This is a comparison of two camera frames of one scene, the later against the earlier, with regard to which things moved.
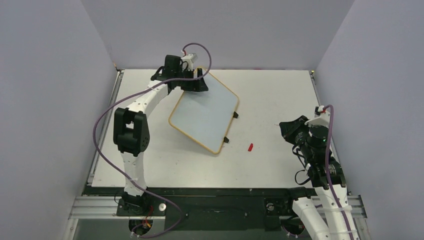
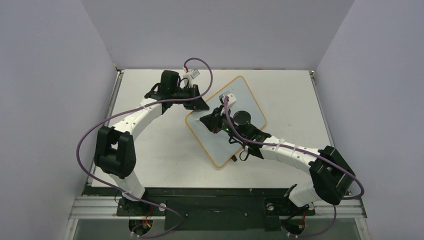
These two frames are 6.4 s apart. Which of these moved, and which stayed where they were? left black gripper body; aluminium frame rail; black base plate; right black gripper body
Moved: left black gripper body; right black gripper body
Stayed: black base plate; aluminium frame rail
